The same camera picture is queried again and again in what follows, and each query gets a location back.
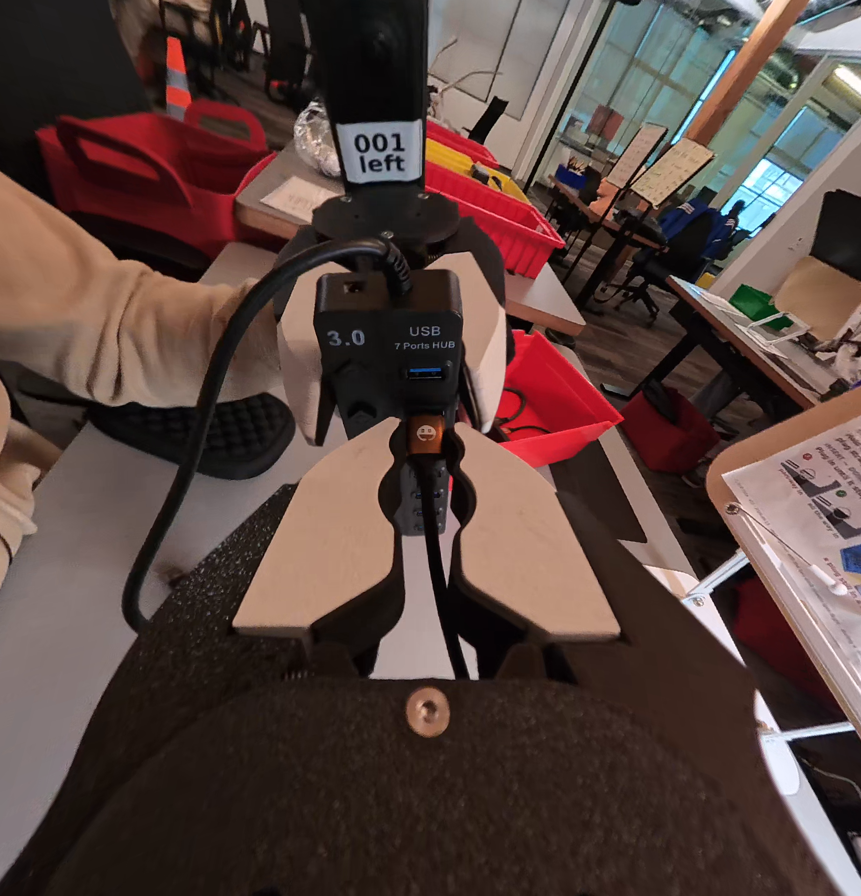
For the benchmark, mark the wooden instruction board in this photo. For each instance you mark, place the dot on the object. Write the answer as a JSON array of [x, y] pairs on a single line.
[[808, 490]]

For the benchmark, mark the sheet of paper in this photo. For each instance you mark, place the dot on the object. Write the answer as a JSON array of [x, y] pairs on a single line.
[[297, 196]]

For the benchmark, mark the white desk stand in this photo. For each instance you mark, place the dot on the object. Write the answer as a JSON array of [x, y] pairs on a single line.
[[773, 325], [777, 749]]

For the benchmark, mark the small green bin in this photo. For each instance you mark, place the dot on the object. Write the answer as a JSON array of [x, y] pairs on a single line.
[[751, 297]]

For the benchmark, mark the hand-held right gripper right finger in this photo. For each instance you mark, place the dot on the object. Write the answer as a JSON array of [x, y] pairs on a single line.
[[535, 553]]

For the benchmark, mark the wooden column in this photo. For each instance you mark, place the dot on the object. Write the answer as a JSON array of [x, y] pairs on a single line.
[[745, 63]]

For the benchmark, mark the black panel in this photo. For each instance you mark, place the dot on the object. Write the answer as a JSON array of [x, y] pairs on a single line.
[[850, 231]]

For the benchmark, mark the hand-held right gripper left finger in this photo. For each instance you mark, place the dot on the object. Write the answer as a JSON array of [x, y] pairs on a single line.
[[318, 539]]

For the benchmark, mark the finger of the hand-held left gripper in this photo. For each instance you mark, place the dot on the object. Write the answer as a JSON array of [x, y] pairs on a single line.
[[485, 336], [298, 364]]

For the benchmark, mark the orange traffic cone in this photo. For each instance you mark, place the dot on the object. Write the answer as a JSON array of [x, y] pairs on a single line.
[[177, 77]]

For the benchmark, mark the whiteboard on stand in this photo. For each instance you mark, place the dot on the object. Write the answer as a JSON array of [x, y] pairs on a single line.
[[672, 171], [637, 154]]

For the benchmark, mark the black USB hub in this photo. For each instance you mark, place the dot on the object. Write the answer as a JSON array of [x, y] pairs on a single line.
[[388, 336]]

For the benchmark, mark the plain wooden board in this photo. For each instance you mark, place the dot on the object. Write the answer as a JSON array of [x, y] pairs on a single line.
[[819, 294]]

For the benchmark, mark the long red plastic bin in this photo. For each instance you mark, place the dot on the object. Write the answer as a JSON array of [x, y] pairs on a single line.
[[500, 217]]

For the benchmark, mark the black waffle-textured pad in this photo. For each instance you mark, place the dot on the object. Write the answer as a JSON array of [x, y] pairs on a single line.
[[213, 434]]

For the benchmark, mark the chair with blue jacket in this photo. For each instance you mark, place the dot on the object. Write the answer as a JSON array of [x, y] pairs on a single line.
[[689, 245]]

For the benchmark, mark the red fabric bag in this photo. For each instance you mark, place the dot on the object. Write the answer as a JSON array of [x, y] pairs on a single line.
[[668, 434], [780, 644]]

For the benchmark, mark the wood-edged desk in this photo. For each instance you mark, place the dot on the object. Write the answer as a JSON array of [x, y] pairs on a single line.
[[752, 350]]

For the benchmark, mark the foil ball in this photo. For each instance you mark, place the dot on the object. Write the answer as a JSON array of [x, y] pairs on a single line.
[[318, 140]]

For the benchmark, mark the person's left forearm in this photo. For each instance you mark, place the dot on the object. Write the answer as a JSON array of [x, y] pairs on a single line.
[[122, 294]]

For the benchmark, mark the yellow plastic bin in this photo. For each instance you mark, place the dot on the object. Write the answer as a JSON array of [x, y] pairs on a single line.
[[472, 164]]

